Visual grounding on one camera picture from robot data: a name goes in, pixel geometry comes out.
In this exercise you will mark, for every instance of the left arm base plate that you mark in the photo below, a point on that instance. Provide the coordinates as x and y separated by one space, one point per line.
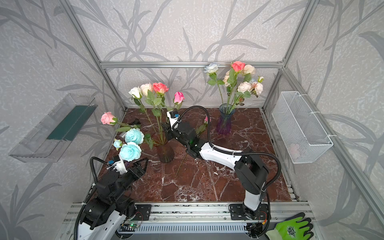
143 212

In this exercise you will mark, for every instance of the clear plastic wall tray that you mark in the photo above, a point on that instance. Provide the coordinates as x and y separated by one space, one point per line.
48 141

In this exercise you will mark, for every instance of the cream rose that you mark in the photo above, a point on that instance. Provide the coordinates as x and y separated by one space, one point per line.
145 88

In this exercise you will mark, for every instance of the purple blue glass vase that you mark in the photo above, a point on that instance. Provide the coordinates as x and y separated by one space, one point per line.
224 124

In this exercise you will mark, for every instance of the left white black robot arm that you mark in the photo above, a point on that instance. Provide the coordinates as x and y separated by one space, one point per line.
106 208

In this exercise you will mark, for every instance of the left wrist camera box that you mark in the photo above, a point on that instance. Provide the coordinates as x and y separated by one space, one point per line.
118 166

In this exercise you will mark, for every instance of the pink rose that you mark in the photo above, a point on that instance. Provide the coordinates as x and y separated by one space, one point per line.
109 119

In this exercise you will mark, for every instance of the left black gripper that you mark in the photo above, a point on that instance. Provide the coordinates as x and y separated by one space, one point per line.
132 169

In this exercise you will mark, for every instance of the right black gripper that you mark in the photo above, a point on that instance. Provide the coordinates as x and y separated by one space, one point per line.
177 132

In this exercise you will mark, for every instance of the aluminium front rail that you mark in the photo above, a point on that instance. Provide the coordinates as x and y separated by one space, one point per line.
213 212

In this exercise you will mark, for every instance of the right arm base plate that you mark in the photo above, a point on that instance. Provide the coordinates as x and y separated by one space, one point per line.
241 212

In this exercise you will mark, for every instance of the small pink bud stem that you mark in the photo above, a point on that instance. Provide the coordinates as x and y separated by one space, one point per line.
178 102

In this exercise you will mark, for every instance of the cream pink rose stem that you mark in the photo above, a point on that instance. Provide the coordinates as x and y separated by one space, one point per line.
247 72

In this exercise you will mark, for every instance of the dark red glass vase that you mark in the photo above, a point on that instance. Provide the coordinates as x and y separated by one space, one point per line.
164 150

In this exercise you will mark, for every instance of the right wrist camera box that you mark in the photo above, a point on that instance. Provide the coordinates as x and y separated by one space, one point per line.
173 117

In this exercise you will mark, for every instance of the pale blue rose stem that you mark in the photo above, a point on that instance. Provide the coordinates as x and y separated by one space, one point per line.
211 70

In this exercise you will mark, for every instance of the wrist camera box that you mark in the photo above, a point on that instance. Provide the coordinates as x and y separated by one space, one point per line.
173 117
118 166

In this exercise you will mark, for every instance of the white pink peony stem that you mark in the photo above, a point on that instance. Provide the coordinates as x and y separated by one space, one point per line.
245 90

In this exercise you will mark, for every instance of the peach rose stem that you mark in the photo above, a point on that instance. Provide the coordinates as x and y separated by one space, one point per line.
227 85

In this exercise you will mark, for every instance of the white rose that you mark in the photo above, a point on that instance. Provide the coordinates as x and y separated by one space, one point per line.
139 101

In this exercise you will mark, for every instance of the pink object in basket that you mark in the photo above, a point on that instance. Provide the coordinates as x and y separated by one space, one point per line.
294 151

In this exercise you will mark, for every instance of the green circuit board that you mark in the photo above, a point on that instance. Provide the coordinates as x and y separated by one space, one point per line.
129 227

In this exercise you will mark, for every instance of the light blue hydrangea stem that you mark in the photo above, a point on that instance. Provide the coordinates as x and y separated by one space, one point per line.
129 149

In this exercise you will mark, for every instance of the green black work glove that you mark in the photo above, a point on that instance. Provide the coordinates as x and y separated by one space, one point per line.
297 227

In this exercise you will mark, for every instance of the silver spray bottle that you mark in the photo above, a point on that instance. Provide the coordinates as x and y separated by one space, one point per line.
135 122

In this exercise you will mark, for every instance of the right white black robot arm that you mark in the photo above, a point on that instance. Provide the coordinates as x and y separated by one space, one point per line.
249 167

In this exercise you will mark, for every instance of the white wire mesh basket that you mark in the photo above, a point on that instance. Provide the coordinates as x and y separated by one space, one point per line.
298 124

